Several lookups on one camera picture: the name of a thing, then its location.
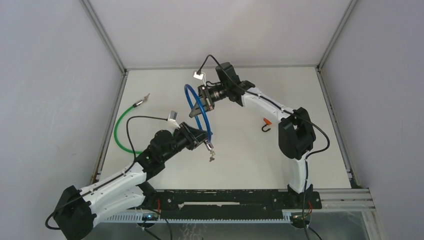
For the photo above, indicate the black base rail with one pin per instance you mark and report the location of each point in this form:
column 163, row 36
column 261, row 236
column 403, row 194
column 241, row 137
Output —
column 230, row 204

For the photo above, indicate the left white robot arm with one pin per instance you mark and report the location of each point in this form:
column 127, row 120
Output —
column 78, row 211

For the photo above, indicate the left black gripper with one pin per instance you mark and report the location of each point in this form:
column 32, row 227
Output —
column 193, row 136

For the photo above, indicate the white slotted cable duct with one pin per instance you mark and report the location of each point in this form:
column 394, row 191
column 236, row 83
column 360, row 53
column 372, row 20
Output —
column 133, row 217

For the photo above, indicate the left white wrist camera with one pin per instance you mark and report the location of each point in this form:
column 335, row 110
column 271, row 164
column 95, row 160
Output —
column 172, row 119

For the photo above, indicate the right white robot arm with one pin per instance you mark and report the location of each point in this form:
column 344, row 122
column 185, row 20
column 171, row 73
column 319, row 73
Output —
column 296, row 134

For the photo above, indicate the silver keys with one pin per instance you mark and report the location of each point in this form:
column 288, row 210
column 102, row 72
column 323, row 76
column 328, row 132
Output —
column 211, row 153

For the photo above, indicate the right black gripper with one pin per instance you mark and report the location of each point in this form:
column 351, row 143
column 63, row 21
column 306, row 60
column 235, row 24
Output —
column 204, row 90

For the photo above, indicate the orange padlock with keys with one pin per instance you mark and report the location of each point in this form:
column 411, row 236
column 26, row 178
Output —
column 267, row 125

